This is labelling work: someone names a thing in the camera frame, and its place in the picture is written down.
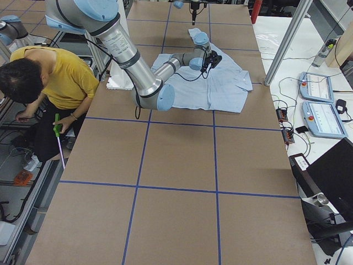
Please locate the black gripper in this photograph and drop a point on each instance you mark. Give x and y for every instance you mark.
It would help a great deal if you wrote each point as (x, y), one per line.
(207, 59)
(193, 11)

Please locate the light blue striped shirt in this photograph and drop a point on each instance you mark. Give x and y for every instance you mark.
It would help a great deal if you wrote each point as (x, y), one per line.
(186, 85)

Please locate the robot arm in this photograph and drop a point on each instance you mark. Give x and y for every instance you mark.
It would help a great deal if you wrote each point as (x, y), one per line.
(101, 19)
(180, 3)

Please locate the red cylinder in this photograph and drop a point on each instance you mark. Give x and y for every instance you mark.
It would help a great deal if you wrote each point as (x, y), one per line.
(256, 10)

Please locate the upper teach pendant tablet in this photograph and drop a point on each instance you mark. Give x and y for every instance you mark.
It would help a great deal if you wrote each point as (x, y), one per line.
(316, 87)

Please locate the teach pendant tablet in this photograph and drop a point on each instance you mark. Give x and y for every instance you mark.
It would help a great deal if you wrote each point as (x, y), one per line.
(316, 87)
(323, 120)

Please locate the black smartphone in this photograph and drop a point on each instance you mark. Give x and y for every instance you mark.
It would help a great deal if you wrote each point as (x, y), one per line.
(301, 129)

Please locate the clear water bottle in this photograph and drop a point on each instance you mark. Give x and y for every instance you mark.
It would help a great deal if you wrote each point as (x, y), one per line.
(323, 52)

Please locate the lower teach pendant tablet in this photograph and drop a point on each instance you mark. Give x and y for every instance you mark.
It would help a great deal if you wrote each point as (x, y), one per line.
(323, 120)

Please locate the black power adapter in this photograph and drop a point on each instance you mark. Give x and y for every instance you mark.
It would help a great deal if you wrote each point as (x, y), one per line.
(341, 106)

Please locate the person in yellow shirt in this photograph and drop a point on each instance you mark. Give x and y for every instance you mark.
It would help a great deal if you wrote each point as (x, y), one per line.
(35, 73)

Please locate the black laptop monitor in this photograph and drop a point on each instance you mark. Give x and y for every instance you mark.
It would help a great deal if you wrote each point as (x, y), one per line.
(330, 174)

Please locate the metal cup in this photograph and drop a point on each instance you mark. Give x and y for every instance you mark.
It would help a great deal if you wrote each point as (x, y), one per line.
(320, 200)

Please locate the orange device on floor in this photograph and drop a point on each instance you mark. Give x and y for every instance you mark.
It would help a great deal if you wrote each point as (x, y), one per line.
(22, 178)

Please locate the aluminium frame post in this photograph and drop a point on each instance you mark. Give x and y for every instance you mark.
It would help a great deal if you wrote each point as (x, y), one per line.
(289, 35)

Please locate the green handled stick tool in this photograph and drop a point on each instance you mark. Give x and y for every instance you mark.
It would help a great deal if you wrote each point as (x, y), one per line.
(57, 130)

